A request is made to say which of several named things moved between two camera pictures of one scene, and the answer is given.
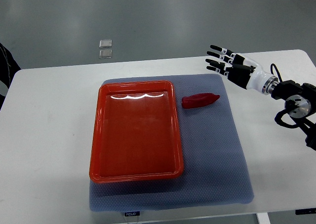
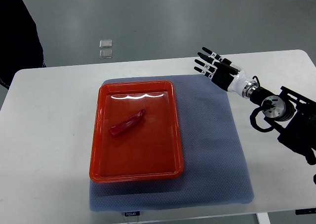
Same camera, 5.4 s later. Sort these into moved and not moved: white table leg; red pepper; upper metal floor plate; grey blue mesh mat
Moved: red pepper
Not moved: grey blue mesh mat; upper metal floor plate; white table leg
